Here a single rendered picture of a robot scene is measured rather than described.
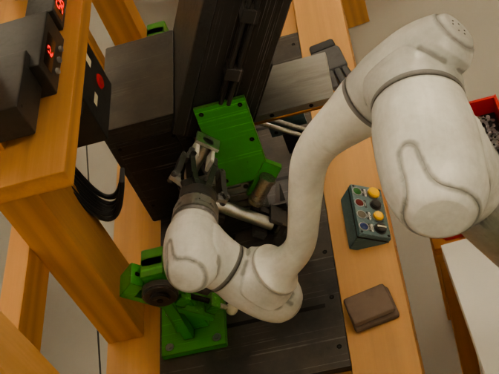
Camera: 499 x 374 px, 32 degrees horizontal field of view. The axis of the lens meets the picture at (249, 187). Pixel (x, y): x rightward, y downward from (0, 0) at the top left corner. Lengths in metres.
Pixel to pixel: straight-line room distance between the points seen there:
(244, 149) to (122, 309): 0.45
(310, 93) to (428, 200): 0.96
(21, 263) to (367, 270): 0.74
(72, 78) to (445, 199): 0.81
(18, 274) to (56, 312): 1.65
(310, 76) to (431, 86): 0.91
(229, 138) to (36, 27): 0.49
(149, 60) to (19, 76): 0.60
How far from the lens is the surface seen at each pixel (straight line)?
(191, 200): 1.63
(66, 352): 3.26
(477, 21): 3.82
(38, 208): 1.68
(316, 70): 2.05
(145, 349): 2.01
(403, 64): 1.18
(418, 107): 1.12
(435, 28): 1.20
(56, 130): 1.54
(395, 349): 1.82
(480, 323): 1.84
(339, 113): 1.29
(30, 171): 1.50
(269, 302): 1.59
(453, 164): 1.08
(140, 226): 2.23
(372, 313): 1.83
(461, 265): 1.91
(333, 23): 2.53
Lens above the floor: 2.48
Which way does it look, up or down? 47 degrees down
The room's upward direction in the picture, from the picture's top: 24 degrees counter-clockwise
